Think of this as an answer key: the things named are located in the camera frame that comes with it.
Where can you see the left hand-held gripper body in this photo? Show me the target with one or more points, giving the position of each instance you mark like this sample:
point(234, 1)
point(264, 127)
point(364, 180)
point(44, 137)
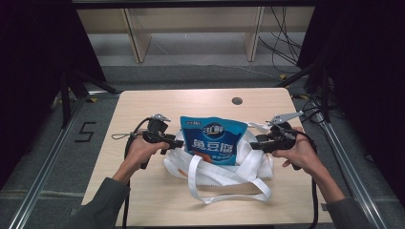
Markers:
point(156, 130)

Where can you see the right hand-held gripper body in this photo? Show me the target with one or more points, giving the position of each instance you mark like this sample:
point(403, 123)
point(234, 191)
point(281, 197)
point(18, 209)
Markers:
point(281, 135)

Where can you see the white tote bag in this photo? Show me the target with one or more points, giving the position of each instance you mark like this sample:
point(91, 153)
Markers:
point(254, 159)

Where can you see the blue snack packet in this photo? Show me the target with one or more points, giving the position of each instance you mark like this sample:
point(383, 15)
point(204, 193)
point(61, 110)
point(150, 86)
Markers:
point(213, 143)

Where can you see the person's left hand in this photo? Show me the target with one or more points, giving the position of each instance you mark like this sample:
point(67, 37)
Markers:
point(141, 152)

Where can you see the person's right hand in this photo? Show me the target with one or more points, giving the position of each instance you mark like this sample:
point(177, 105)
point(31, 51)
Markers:
point(301, 152)

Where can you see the yellow tape piece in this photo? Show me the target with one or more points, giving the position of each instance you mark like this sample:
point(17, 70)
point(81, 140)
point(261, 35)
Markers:
point(283, 77)
point(302, 96)
point(93, 100)

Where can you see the round grey table grommet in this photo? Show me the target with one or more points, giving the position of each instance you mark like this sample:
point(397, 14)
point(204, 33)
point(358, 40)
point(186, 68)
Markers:
point(237, 101)

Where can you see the black metal stand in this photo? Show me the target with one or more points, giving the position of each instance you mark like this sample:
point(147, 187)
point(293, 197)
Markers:
point(324, 92)
point(66, 101)

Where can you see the light wooden shelf unit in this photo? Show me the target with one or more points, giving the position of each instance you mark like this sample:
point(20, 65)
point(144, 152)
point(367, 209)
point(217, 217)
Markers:
point(140, 38)

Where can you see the black curtain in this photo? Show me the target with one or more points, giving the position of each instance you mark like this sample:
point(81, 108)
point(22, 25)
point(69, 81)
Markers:
point(366, 79)
point(31, 63)

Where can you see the aluminium floor rail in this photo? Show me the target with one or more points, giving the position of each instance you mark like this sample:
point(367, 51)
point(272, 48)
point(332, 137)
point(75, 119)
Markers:
point(47, 165)
point(347, 171)

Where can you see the black overhead frame bar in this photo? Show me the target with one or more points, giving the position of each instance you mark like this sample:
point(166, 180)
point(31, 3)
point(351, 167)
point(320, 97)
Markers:
point(191, 3)

